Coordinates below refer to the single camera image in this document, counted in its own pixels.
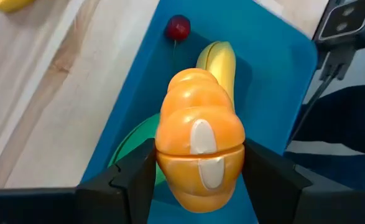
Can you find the dark red toy cherry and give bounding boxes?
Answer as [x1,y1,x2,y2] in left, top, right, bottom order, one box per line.
[164,14,192,42]

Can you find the grey table-level camera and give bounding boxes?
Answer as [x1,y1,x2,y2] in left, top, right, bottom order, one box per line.
[312,0,365,82]

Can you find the teal plastic tupperware container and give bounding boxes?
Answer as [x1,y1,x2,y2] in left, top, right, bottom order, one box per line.
[81,0,318,224]

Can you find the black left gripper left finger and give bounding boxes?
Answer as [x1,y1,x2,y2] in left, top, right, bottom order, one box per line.
[0,138,157,224]

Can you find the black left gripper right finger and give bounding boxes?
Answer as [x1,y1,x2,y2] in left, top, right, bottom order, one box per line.
[242,139,365,224]

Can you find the orange toy fruit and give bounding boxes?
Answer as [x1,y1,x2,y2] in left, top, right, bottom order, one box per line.
[155,67,246,214]

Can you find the yellow toy banana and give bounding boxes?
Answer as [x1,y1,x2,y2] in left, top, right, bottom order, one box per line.
[196,40,237,110]

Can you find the small yellow toy pepper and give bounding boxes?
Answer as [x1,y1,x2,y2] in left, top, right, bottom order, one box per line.
[0,0,36,14]

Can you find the black camera cable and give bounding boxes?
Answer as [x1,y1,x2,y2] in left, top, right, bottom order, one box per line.
[289,73,338,144]

